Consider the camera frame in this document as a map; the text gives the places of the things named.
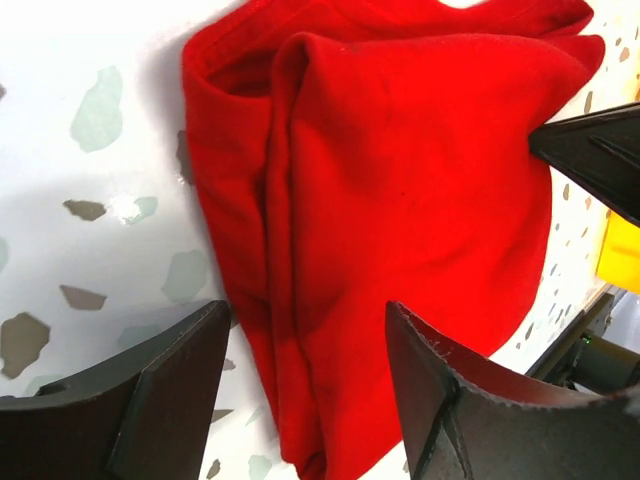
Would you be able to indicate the yellow plastic tray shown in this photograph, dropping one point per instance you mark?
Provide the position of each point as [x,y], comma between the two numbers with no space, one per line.
[619,258]

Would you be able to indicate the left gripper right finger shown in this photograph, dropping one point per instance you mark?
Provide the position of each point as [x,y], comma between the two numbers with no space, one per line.
[464,416]

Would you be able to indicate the red t shirt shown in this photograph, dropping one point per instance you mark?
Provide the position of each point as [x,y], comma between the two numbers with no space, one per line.
[350,153]

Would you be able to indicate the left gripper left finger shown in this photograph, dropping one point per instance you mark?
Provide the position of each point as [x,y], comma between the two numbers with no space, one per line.
[142,414]

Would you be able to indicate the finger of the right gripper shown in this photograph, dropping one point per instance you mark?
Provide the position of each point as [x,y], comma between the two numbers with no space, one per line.
[599,152]

